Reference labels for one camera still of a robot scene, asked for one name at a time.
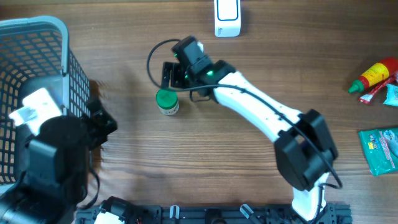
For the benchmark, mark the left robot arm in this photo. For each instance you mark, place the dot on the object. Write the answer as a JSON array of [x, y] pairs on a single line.
[[56, 179]]

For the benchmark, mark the red sauce bottle green cap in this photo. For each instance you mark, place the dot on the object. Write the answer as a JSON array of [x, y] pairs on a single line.
[[377, 73]]

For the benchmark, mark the green 3M gloves packet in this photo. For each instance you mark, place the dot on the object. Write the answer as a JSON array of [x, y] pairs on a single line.
[[380, 149]]

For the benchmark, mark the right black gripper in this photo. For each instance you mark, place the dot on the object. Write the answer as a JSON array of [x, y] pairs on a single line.
[[173, 81]]

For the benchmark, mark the teal wet wipes packet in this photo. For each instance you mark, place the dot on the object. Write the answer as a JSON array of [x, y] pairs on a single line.
[[392, 95]]

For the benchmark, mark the grey plastic mesh basket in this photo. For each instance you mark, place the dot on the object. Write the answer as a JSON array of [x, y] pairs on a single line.
[[35, 53]]

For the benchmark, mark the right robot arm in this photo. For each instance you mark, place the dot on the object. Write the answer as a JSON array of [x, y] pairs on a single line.
[[304, 148]]

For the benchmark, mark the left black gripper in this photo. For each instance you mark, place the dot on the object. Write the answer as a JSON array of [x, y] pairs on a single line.
[[99, 134]]

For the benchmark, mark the green lid spice jar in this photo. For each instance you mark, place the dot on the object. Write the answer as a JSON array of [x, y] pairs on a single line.
[[167, 102]]

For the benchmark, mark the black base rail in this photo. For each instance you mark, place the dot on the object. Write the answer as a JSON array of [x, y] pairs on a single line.
[[117, 210]]

